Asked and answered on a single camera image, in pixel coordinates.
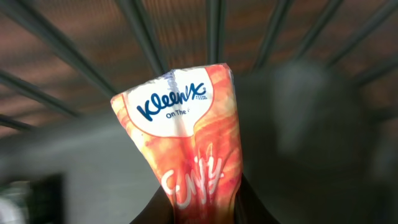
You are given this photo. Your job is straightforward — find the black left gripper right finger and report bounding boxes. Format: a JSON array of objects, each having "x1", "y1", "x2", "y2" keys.
[{"x1": 234, "y1": 175, "x2": 280, "y2": 224}]

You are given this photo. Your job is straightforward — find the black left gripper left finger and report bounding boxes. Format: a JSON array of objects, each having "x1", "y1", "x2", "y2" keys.
[{"x1": 129, "y1": 186, "x2": 174, "y2": 224}]

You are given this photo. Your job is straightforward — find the orange Kleenex tissue pack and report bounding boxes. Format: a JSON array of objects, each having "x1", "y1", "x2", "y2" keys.
[{"x1": 111, "y1": 63, "x2": 243, "y2": 223}]

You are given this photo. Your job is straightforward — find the grey plastic mesh basket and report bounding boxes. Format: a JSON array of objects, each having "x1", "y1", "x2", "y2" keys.
[{"x1": 1, "y1": 1, "x2": 397, "y2": 223}]

